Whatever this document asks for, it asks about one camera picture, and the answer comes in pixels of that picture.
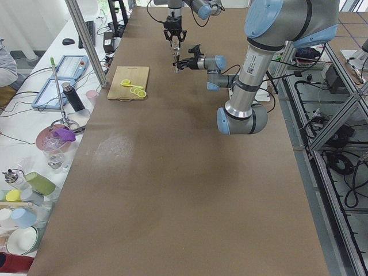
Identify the glass oil dispenser bottle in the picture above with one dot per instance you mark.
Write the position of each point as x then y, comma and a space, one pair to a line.
16, 179

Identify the white cup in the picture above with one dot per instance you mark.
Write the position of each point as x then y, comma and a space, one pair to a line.
6, 220

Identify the blue teach pendant near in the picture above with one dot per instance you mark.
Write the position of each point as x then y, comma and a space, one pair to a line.
48, 97

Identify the person in grey jacket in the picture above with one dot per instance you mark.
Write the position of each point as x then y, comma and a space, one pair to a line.
8, 67

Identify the pink bowl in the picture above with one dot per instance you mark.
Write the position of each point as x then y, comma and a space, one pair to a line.
46, 132

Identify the yellow cup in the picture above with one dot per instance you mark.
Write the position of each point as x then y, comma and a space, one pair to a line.
13, 196

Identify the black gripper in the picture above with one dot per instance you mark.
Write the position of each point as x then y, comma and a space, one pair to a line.
193, 62
173, 23

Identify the white bowl green rim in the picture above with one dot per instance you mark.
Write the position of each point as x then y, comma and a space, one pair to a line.
23, 241

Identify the metal reacher grabber pole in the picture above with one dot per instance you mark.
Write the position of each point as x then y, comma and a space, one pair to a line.
73, 125

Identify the green cup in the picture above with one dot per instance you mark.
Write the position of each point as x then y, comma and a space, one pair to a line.
40, 183

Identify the blue teach pendant far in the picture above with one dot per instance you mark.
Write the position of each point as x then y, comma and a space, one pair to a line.
72, 66

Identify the blue teach pendant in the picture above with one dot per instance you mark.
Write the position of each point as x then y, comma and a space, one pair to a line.
48, 97
72, 66

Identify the black steel thermos bottle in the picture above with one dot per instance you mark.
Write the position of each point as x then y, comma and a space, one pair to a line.
72, 97

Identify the black computer mouse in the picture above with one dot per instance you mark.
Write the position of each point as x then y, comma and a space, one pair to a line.
68, 41

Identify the clear glass shaker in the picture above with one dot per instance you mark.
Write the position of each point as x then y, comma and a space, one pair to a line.
175, 48

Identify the black power box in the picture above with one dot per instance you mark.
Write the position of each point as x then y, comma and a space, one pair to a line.
334, 81

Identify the red object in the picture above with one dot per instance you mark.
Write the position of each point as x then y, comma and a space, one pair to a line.
11, 263

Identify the purple cloth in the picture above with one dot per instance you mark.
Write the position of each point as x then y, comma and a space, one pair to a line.
65, 134

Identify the bamboo cutting board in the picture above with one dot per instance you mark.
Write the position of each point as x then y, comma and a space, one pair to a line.
136, 75

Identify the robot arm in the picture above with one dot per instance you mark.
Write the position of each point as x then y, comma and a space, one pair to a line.
268, 25
203, 9

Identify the pink cup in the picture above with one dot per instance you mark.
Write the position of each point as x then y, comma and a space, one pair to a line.
92, 96

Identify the aluminium frame post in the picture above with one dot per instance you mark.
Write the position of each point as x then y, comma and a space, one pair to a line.
81, 28

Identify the steel measuring jigger cup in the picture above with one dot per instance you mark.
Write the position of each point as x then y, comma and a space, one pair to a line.
175, 64

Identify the light blue cup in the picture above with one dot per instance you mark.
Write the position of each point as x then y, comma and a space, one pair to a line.
24, 217

